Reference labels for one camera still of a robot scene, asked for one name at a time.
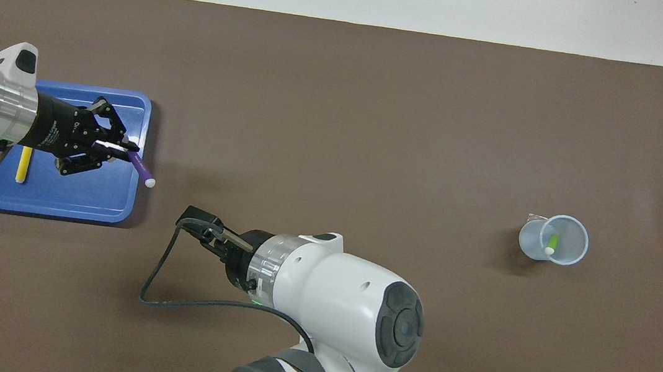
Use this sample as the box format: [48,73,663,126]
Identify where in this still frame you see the blue plastic tray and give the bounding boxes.
[0,75,154,227]

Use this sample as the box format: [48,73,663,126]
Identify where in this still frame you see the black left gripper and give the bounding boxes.
[23,89,146,184]

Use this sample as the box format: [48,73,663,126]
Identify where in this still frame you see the purple highlighter pen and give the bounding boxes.
[122,149,160,190]

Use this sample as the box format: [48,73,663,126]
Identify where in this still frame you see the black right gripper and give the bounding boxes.
[169,204,271,295]

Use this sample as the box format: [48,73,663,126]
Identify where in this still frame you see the large brown table mat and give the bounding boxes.
[0,0,663,372]

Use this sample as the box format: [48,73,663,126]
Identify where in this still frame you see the translucent plastic cup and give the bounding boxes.
[515,210,592,268]

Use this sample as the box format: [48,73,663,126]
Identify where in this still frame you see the yellow highlighter pen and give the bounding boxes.
[15,146,33,185]

